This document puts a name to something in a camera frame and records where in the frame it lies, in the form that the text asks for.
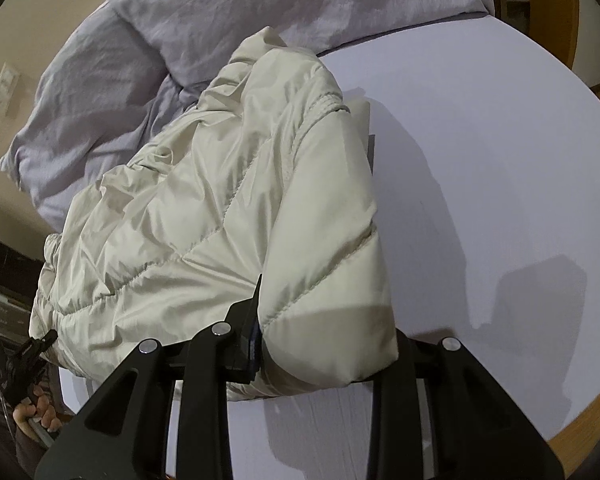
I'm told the white puffer jacket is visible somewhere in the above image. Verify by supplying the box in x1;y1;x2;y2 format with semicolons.
29;28;398;401

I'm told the person's left hand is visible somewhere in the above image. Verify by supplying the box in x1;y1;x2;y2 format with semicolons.
12;382;62;443

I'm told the lavender bed sheet mattress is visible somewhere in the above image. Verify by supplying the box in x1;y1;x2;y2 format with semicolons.
227;16;600;479

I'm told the left lavender pillow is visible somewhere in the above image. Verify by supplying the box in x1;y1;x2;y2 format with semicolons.
0;4;204;232

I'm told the lavender pillow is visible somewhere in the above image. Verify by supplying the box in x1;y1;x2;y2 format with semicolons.
107;0;494;87
0;4;204;232

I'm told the right lavender pillow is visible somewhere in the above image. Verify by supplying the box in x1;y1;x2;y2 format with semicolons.
107;0;494;87

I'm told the white wall socket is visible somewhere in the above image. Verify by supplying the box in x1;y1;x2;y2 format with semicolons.
0;63;20;107

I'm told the wooden wardrobe door frame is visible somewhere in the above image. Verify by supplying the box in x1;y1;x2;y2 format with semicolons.
494;0;580;67

